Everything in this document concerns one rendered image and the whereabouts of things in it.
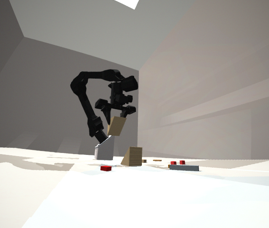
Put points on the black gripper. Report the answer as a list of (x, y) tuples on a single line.
[(106, 107)]

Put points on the grey long bar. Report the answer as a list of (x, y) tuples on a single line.
[(184, 167)]

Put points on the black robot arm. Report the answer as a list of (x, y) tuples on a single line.
[(78, 86)]

